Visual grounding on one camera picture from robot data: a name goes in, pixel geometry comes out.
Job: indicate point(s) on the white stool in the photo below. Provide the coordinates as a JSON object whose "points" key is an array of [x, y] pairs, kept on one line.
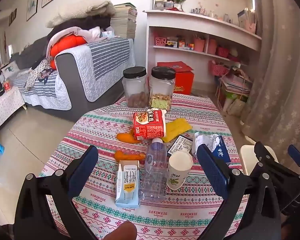
{"points": [[247, 155]]}

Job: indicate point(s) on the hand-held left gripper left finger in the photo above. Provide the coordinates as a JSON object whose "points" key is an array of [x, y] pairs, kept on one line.
{"points": [[86, 162]]}

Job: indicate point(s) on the white bookshelf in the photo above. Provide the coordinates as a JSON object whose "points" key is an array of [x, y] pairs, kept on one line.
{"points": [[180, 20]]}

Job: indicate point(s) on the grey sofa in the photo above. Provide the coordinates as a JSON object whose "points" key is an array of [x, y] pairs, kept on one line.
{"points": [[67, 82]]}

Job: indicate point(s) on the small orange peel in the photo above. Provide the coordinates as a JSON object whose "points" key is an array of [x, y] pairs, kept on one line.
{"points": [[127, 156]]}

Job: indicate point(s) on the grey floral curtain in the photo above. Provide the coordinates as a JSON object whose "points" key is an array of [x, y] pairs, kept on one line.
{"points": [[277, 67]]}

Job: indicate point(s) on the pile of papers and bags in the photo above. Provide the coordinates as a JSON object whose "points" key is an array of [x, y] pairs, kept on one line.
{"points": [[236, 82]]}

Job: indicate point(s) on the floral garment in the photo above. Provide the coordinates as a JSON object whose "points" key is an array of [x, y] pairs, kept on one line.
{"points": [[38, 73]]}

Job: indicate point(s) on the person's left hand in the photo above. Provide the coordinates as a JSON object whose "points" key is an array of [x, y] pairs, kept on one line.
{"points": [[125, 231]]}

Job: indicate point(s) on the orange cushion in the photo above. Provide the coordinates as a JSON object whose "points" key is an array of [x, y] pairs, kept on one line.
{"points": [[67, 42]]}

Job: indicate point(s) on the stack of books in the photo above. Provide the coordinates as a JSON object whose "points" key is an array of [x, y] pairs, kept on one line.
{"points": [[125, 22]]}

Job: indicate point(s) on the white milk carton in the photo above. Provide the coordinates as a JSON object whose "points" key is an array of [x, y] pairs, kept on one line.
{"points": [[127, 185]]}

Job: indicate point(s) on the white paper cup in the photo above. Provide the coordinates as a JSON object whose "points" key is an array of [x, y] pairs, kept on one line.
{"points": [[177, 177]]}

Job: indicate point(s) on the coffee table with white cloth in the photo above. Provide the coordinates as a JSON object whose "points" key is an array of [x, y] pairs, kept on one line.
{"points": [[5, 105]]}

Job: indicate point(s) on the large pink basket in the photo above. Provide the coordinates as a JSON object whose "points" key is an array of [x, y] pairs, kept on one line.
{"points": [[216, 68]]}

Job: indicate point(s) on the plastic jar of peanuts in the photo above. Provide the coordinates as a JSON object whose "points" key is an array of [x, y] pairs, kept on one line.
{"points": [[162, 87]]}

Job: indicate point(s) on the crumpled white tissue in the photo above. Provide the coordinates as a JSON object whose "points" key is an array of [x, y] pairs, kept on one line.
{"points": [[202, 140]]}

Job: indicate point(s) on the pink lattice box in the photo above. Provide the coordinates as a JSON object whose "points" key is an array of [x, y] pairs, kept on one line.
{"points": [[160, 41]]}

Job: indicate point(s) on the cream fleece blanket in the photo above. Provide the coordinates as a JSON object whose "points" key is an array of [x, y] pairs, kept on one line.
{"points": [[82, 12]]}

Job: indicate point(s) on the white pillow with green print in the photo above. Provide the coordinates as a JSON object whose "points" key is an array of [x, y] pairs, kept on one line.
{"points": [[11, 70]]}

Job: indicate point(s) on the small dark picture frames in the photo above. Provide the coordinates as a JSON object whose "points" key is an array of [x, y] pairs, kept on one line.
{"points": [[13, 17]]}

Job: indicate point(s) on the framed blue picture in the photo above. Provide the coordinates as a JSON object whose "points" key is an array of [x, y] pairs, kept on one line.
{"points": [[33, 3]]}

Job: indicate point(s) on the dark folded blanket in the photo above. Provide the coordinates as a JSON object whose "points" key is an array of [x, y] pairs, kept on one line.
{"points": [[90, 22]]}

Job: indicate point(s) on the striped quilted sofa cover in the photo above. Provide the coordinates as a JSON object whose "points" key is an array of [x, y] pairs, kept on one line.
{"points": [[45, 92], [107, 60]]}

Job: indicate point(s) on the clear plastic bottle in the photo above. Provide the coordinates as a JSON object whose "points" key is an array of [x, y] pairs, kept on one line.
{"points": [[153, 175]]}

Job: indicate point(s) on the red noodle carton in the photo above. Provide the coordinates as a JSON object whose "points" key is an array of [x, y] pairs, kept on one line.
{"points": [[150, 127]]}

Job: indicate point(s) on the plastic jar of dark nuts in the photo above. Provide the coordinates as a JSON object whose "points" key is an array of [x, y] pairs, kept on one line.
{"points": [[135, 87]]}

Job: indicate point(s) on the patterned tablecloth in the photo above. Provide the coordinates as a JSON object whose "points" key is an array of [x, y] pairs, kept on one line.
{"points": [[102, 130]]}

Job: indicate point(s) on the small pink basket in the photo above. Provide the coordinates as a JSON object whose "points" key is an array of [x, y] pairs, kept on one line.
{"points": [[222, 52]]}

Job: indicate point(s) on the pink cylinder container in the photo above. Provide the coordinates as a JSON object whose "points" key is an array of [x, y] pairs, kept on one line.
{"points": [[212, 46], [199, 44]]}

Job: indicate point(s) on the yellow packet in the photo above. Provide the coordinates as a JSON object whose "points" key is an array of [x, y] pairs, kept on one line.
{"points": [[177, 128]]}

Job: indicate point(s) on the large forked orange peel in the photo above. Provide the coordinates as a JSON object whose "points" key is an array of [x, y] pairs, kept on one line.
{"points": [[125, 137]]}

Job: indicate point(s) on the white plush toy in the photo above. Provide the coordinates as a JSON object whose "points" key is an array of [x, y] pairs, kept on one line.
{"points": [[233, 54]]}

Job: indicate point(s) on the yellow toy truck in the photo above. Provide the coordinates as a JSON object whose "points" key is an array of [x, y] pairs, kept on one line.
{"points": [[170, 44]]}

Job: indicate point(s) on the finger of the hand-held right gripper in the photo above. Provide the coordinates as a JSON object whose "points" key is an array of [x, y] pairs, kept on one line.
{"points": [[296, 155], [265, 155]]}

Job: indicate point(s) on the red cardboard box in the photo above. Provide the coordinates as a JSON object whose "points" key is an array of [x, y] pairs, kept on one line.
{"points": [[185, 82]]}

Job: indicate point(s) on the blue tissue pack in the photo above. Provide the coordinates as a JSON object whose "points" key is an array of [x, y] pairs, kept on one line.
{"points": [[221, 152]]}

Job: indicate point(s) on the black and white cigarette box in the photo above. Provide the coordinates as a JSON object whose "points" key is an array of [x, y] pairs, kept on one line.
{"points": [[183, 143]]}

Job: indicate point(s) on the pink paper bag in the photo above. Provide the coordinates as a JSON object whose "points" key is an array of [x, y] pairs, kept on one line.
{"points": [[248, 21]]}

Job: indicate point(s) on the potted green plant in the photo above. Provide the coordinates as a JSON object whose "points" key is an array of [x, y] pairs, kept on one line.
{"points": [[179, 1]]}

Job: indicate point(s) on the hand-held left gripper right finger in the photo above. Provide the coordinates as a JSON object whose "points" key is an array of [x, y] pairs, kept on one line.
{"points": [[211, 167]]}

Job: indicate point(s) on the pink cloth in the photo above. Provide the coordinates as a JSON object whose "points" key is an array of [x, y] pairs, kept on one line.
{"points": [[90, 33]]}

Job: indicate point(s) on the small tissue box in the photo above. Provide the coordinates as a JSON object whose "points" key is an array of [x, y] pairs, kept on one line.
{"points": [[107, 34]]}

